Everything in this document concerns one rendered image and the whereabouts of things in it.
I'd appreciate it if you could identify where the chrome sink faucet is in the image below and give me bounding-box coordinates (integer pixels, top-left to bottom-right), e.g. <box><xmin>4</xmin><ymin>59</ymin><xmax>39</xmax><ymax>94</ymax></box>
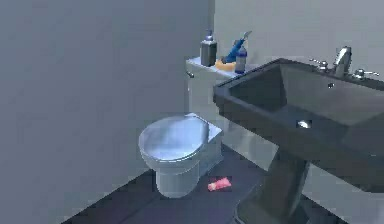
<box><xmin>332</xmin><ymin>45</ymin><xmax>353</xmax><ymax>79</ymax></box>

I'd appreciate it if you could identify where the black pedestal sink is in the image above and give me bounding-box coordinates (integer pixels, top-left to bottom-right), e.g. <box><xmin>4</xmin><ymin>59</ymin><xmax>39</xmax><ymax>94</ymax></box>
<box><xmin>212</xmin><ymin>57</ymin><xmax>384</xmax><ymax>224</ymax></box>

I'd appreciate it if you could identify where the white toilet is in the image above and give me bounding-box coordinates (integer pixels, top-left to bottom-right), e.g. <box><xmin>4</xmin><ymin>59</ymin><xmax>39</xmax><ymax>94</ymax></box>
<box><xmin>138</xmin><ymin>55</ymin><xmax>259</xmax><ymax>200</ymax></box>

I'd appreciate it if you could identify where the grey soap dispenser bottle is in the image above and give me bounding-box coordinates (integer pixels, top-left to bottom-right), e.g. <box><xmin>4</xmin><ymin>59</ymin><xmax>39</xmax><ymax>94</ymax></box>
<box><xmin>200</xmin><ymin>28</ymin><xmax>218</xmax><ymax>68</ymax></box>

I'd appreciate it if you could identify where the yellow sponge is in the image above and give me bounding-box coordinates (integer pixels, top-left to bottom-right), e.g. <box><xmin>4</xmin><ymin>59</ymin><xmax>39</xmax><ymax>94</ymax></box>
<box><xmin>214</xmin><ymin>58</ymin><xmax>237</xmax><ymax>72</ymax></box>

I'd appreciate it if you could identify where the chrome faucet handle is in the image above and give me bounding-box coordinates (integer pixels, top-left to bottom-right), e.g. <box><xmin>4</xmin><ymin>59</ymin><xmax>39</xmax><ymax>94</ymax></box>
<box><xmin>352</xmin><ymin>68</ymin><xmax>381</xmax><ymax>81</ymax></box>
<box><xmin>308</xmin><ymin>58</ymin><xmax>329</xmax><ymax>72</ymax></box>

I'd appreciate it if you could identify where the blue spray bottle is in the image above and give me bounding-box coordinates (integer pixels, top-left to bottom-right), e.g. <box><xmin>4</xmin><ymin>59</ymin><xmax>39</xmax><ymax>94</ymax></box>
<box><xmin>234</xmin><ymin>43</ymin><xmax>248</xmax><ymax>75</ymax></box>

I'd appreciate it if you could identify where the pink cloth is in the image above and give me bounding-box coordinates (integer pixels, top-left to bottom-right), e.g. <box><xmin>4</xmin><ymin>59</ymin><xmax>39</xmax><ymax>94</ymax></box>
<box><xmin>207</xmin><ymin>176</ymin><xmax>233</xmax><ymax>193</ymax></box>

